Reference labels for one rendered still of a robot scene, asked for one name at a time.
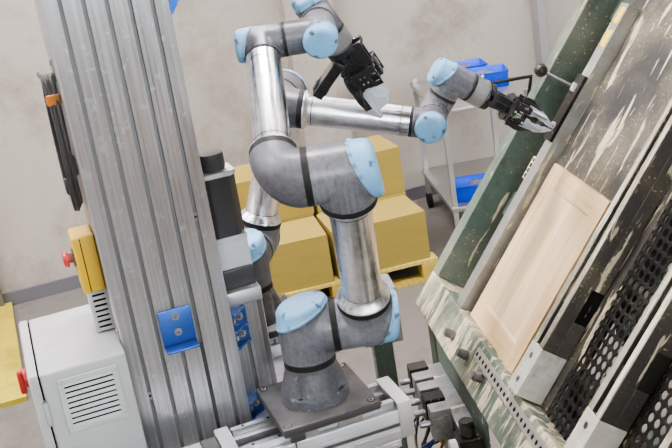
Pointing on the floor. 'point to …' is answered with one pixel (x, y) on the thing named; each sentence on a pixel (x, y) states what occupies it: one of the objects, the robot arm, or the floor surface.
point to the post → (385, 365)
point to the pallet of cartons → (290, 268)
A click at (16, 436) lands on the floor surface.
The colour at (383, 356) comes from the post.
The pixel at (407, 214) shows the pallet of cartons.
